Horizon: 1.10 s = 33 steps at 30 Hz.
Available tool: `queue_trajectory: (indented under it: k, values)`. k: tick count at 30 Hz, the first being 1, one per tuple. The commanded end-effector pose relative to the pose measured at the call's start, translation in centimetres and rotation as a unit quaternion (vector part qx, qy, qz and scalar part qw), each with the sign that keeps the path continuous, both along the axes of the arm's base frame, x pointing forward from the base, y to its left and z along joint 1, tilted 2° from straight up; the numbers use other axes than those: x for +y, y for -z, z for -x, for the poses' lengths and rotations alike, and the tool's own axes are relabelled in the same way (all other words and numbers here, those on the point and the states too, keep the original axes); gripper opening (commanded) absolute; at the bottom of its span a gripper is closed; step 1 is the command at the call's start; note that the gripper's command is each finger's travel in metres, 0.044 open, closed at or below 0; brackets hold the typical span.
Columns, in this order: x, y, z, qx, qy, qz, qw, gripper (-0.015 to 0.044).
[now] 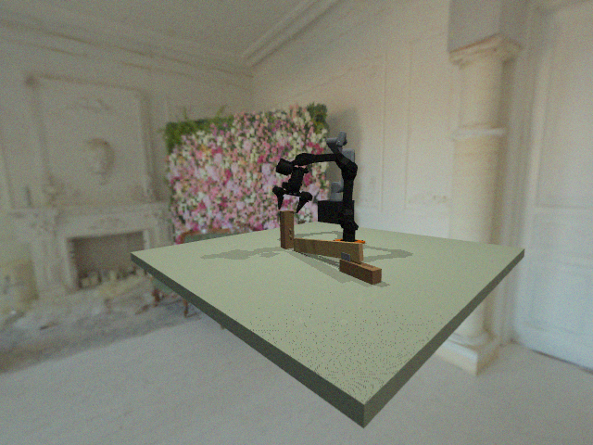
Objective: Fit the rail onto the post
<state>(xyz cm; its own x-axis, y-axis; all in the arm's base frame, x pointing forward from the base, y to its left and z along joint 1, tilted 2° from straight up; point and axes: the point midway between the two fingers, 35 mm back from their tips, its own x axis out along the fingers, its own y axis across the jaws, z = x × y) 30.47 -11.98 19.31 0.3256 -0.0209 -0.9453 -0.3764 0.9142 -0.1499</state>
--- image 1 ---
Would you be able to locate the long brown wooden rail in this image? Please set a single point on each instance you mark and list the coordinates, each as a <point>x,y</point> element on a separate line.
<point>329,248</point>

